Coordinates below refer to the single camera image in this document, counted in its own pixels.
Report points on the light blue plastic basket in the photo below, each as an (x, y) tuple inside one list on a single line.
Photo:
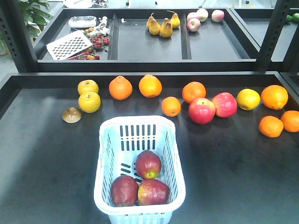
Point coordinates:
[(121, 140)]

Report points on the dark red apple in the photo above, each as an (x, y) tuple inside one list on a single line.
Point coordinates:
[(124, 191), (153, 192), (148, 165)]

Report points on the large orange behind apples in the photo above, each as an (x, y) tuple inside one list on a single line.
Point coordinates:
[(192, 91)]

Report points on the small orange lower left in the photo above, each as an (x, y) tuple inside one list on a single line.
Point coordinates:
[(171, 106)]

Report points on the small orange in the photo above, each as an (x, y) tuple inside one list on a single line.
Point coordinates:
[(290, 120), (171, 106), (271, 126)]

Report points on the orange with knob top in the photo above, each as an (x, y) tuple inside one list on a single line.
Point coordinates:
[(120, 88)]

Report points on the pink red apple left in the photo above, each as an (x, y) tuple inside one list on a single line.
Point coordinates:
[(201, 111)]

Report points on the pink red apple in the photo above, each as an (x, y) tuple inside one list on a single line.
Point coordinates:
[(201, 111), (225, 104)]

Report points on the yellow apple front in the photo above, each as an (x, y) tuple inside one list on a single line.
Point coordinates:
[(89, 102)]

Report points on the yellow apple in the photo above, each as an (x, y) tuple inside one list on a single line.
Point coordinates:
[(87, 86), (89, 102)]

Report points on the yellow apple rear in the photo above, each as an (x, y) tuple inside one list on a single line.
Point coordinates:
[(87, 86)]

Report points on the pink red apple right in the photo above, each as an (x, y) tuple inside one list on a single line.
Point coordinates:
[(225, 104)]

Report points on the brown pears cluster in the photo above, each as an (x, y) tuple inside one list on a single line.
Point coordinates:
[(164, 30)]

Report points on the black wooden display stand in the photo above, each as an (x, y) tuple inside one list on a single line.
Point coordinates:
[(233, 173)]

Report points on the pink apple back shelf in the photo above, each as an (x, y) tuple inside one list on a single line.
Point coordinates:
[(193, 25)]

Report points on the yellow orange citrus fruit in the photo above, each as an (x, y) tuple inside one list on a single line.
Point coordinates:
[(248, 99)]

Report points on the white perforated grater board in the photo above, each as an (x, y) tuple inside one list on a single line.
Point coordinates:
[(68, 45)]

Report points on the small orange lower right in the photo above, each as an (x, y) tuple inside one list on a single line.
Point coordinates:
[(271, 126)]

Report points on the large orange top right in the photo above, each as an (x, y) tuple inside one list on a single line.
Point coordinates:
[(274, 97)]

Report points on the small orange far right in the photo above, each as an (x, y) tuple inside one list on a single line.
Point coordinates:
[(290, 120)]

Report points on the potted green plant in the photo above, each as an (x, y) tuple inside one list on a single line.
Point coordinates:
[(36, 16)]

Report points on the black upright shelf post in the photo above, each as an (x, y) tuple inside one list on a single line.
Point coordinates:
[(16, 36)]

